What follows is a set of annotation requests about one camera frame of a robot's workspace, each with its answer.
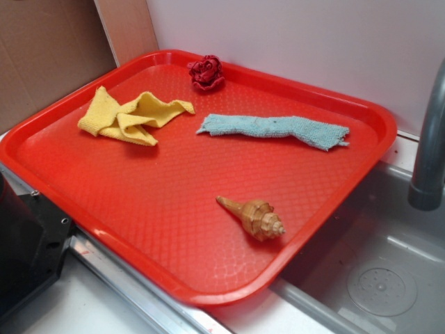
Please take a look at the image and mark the red plastic tray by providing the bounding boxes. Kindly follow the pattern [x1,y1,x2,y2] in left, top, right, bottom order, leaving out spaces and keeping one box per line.
[1,50,397,306]

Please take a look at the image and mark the grey faucet spout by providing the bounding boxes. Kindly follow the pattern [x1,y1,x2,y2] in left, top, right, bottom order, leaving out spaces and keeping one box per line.
[408,63,444,211]

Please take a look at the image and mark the yellow cloth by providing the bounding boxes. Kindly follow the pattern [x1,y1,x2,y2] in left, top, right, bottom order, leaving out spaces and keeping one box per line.
[77,86,195,147]

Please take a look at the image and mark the crumpled dark red cloth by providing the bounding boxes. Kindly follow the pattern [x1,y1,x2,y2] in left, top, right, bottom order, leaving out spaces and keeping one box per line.
[187,55,225,91]

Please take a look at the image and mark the brown cardboard panel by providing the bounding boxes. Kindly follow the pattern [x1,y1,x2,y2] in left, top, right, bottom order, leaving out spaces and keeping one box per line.
[1,1,158,133]

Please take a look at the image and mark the brown spiral seashell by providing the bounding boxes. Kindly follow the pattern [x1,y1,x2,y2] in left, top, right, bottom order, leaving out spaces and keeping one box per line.
[216,196,286,241]

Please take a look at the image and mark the light blue cloth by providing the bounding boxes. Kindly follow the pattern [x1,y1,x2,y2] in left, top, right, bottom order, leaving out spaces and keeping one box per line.
[196,113,350,152]

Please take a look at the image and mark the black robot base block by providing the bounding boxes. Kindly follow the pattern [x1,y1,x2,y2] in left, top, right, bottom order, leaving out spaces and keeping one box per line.
[1,176,74,322]

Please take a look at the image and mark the grey sink basin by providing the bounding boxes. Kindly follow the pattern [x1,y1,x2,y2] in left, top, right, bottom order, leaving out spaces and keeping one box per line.
[208,161,445,334]

